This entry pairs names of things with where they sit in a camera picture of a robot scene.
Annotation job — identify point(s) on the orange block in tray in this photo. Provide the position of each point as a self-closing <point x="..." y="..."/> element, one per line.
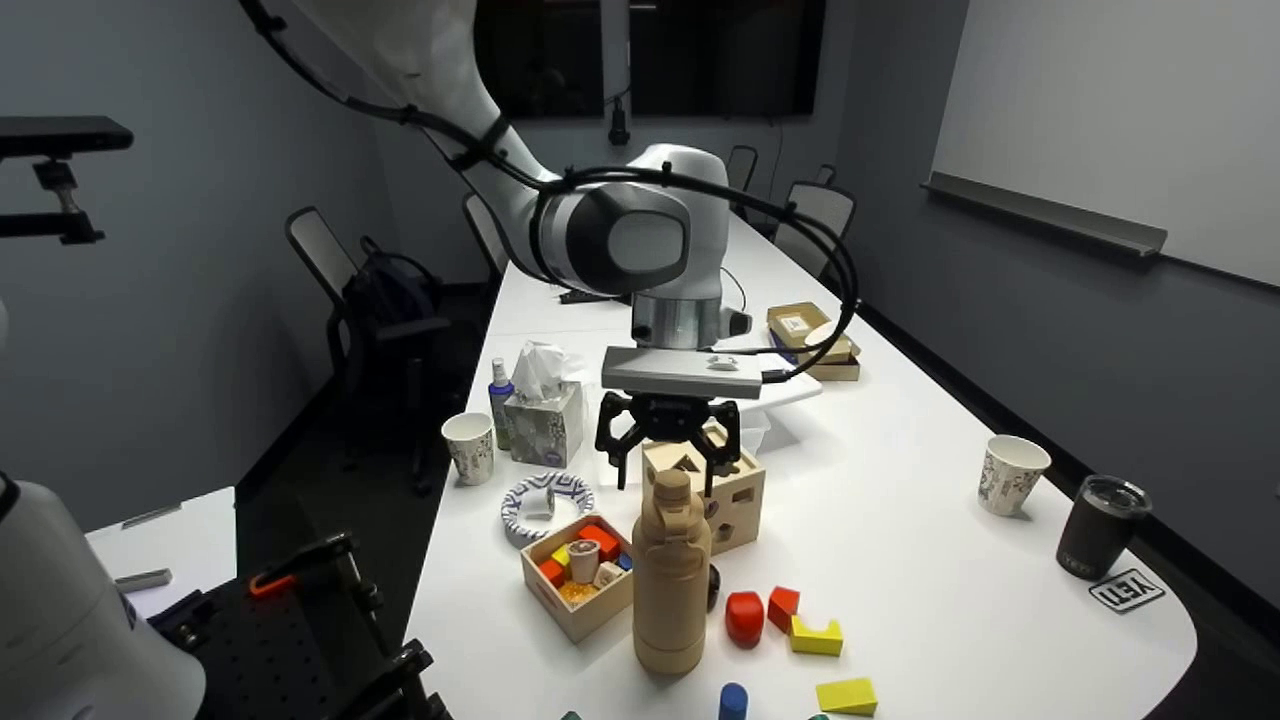
<point x="598" y="539"/>

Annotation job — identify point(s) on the white wall whiteboard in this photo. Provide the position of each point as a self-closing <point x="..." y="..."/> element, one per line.
<point x="1135" y="123"/>

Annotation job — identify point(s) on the orange-red wooden block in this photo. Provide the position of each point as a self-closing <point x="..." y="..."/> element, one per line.
<point x="781" y="604"/>

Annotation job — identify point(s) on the wooden shape sorter cube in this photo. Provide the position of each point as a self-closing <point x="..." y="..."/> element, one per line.
<point x="743" y="504"/>

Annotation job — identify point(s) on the black wooden block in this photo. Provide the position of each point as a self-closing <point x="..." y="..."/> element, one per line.
<point x="713" y="585"/>

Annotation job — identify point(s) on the grey whiteboard tray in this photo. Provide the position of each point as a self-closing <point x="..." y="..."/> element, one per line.
<point x="1040" y="213"/>

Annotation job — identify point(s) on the yellow arch block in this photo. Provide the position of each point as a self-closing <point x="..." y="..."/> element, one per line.
<point x="817" y="641"/>

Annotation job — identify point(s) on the black white tag sticker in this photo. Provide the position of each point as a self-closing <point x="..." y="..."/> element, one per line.
<point x="1124" y="591"/>

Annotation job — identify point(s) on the small yellow block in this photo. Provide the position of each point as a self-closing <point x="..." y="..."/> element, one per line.
<point x="560" y="555"/>

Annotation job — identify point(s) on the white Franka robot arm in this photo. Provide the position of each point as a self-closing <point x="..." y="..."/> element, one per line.
<point x="402" y="54"/>

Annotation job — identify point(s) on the white plastic lid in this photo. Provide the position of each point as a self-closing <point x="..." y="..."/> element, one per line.
<point x="785" y="398"/>

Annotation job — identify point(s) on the beige insulated bottle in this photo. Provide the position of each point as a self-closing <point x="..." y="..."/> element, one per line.
<point x="671" y="585"/>

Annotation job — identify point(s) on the black backpack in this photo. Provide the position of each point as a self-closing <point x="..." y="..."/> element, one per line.
<point x="393" y="334"/>

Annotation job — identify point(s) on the grey wrist camera bar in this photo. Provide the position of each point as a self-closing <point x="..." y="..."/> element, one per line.
<point x="682" y="369"/>

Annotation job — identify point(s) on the wooden cylinder block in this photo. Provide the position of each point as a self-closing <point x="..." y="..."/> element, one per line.
<point x="587" y="562"/>

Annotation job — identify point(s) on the grey marbled tissue box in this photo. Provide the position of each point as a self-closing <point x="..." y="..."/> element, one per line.
<point x="543" y="431"/>

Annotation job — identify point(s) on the wooden block tray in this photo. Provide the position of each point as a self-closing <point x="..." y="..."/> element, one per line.
<point x="583" y="604"/>

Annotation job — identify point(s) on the patterned paper cup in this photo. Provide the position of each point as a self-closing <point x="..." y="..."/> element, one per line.
<point x="1015" y="475"/>
<point x="470" y="447"/>

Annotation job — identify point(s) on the blue-cap sanitizer bottle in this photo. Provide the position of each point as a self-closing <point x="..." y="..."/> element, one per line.
<point x="501" y="385"/>

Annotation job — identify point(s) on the white tissue sheet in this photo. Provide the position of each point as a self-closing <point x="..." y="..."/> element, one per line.
<point x="536" y="369"/>

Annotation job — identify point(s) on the blue patterned paper plate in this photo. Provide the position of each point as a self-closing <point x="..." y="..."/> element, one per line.
<point x="550" y="515"/>

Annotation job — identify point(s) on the yellow rectangular block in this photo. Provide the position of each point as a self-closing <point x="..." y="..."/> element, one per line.
<point x="847" y="697"/>

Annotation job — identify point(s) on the red cylinder block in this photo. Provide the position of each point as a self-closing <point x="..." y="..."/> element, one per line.
<point x="745" y="623"/>

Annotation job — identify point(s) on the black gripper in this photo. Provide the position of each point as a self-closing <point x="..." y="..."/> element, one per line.
<point x="665" y="414"/>

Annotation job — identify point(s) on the black travel tumbler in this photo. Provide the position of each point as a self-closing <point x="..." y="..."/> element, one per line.
<point x="1103" y="527"/>

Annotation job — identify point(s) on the blue wooden block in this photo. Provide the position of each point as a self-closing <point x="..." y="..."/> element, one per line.
<point x="734" y="702"/>

